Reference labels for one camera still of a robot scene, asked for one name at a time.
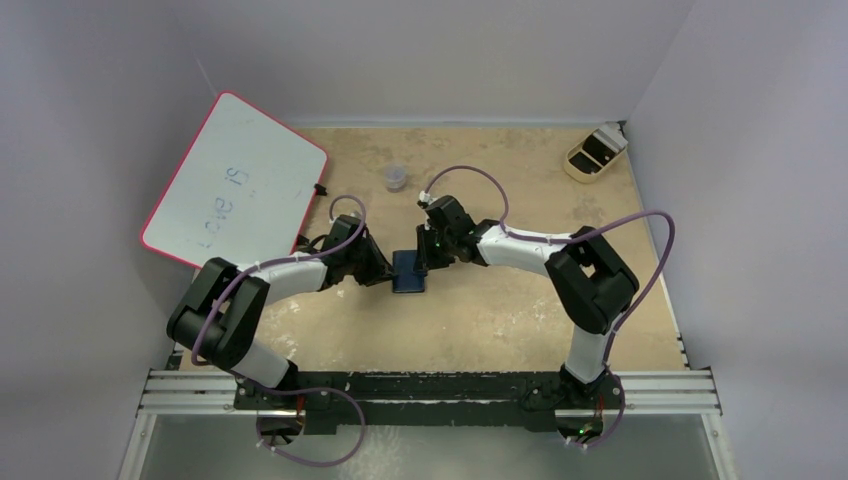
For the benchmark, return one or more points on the aluminium extrusion rail frame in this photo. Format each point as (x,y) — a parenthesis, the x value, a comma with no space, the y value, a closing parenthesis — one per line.
(469,320)

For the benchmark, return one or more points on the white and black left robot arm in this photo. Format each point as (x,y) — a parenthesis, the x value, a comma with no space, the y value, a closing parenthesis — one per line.
(224,303)

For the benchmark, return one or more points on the small clear plastic cup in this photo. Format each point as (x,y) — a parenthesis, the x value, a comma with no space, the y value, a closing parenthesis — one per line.
(395,177)

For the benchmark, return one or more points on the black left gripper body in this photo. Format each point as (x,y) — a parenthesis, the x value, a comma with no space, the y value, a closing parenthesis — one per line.
(358,263)

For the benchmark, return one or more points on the blue leather card holder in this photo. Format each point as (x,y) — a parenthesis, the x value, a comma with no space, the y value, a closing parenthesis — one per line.
(407,279)

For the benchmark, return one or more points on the stack of credit cards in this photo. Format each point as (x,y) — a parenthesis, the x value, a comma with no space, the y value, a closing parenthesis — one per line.
(606,143)

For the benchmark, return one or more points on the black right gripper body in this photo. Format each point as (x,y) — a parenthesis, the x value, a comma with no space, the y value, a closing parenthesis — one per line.
(433,251)

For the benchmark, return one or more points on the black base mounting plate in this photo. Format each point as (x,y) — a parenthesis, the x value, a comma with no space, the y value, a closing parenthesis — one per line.
(536,401)

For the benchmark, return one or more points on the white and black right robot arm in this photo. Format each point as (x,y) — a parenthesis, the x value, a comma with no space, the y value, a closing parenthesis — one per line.
(593,283)

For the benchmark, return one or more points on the pink framed whiteboard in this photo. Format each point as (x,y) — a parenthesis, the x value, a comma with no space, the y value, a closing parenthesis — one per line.
(242,191)

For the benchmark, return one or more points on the beige oval card tray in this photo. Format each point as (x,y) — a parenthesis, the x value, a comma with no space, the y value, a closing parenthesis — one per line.
(581,167)

